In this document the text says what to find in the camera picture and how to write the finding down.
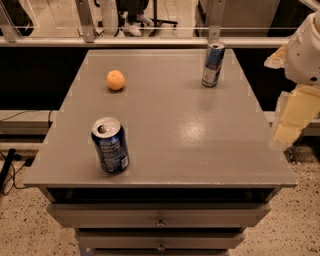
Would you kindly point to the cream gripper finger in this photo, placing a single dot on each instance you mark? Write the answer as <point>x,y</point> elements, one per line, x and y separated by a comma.
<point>277,59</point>
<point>294,111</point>

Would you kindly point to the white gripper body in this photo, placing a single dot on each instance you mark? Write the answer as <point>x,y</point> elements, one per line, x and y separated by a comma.
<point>304,60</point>

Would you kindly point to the orange fruit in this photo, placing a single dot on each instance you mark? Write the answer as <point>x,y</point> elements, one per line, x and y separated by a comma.
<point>115,80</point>

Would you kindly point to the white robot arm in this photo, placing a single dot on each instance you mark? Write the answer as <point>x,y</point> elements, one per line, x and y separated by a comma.
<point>315,20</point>

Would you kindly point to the red bull can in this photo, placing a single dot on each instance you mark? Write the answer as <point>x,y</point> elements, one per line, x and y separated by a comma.
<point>213,63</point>

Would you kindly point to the blue pepsi can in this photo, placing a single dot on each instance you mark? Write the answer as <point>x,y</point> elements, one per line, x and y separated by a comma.
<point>109,138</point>

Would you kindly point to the metal railing bar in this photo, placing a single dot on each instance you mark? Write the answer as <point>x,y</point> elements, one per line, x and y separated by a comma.
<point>146,42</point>

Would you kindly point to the grey drawer cabinet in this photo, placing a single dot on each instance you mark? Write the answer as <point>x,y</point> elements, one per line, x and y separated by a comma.
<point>199,158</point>

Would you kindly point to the person's white shoes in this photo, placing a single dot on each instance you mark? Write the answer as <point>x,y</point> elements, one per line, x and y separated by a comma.
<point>132,27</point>

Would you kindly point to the upper drawer knob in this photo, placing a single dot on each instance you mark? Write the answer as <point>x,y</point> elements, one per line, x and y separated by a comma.
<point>160,223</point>

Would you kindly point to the drawer knob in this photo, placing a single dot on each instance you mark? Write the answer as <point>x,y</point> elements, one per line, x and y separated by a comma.
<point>161,247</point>
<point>160,223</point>

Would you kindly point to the lower drawer knob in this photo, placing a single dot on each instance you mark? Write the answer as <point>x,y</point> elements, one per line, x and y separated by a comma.
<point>161,247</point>

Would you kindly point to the white cylindrical post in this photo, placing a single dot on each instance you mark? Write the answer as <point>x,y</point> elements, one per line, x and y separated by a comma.
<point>110,19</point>

